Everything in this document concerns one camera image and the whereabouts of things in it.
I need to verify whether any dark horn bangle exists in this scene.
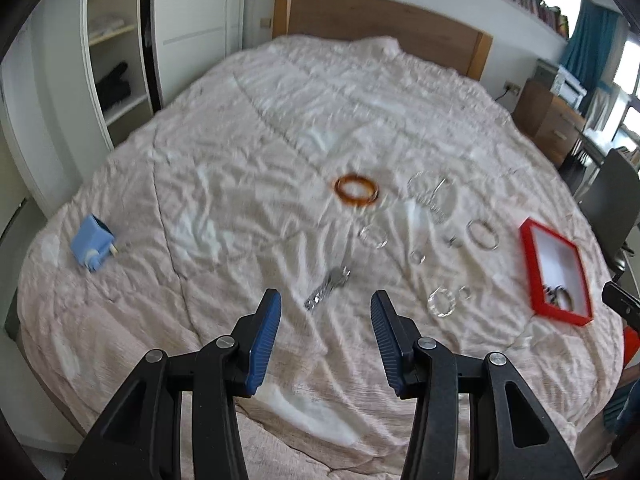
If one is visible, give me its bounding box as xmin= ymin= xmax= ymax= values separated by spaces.
xmin=544 ymin=285 xmax=575 ymax=312

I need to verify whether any silver bangle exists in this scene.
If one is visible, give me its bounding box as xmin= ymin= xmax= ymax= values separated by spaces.
xmin=466 ymin=219 xmax=500 ymax=252

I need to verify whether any pearl chain necklace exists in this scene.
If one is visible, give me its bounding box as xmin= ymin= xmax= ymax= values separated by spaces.
xmin=406 ymin=169 xmax=459 ymax=224

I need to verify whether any silver watch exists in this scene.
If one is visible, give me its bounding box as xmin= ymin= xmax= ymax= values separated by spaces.
xmin=304 ymin=266 xmax=352 ymax=311

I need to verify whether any twisted silver ring bracelet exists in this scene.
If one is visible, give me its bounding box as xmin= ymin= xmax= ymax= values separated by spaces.
xmin=358 ymin=222 xmax=390 ymax=250

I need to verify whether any amber bangle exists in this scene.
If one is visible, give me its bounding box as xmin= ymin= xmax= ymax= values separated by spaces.
xmin=333 ymin=174 xmax=380 ymax=207

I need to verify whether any red jewelry box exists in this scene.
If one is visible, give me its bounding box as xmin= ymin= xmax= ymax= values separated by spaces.
xmin=520 ymin=218 xmax=593 ymax=326

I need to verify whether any dark office chair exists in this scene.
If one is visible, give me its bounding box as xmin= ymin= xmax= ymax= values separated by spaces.
xmin=578 ymin=150 xmax=639 ymax=282

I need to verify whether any wooden dresser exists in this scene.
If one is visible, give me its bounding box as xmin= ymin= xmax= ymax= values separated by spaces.
xmin=512 ymin=78 xmax=585 ymax=168

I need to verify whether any blue charger plug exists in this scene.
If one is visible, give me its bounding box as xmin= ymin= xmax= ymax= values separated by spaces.
xmin=70 ymin=214 xmax=117 ymax=272

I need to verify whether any white printer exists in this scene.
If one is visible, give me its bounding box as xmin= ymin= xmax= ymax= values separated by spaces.
xmin=533 ymin=58 xmax=587 ymax=110

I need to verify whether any teal curtain right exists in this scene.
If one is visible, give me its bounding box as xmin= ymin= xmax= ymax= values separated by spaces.
xmin=560 ymin=0 xmax=625 ymax=115

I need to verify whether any wooden headboard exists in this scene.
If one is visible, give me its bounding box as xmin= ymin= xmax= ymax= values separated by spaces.
xmin=272 ymin=0 xmax=494 ymax=80

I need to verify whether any white wardrobe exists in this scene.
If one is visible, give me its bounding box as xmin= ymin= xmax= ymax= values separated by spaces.
xmin=1 ymin=0 xmax=244 ymax=216

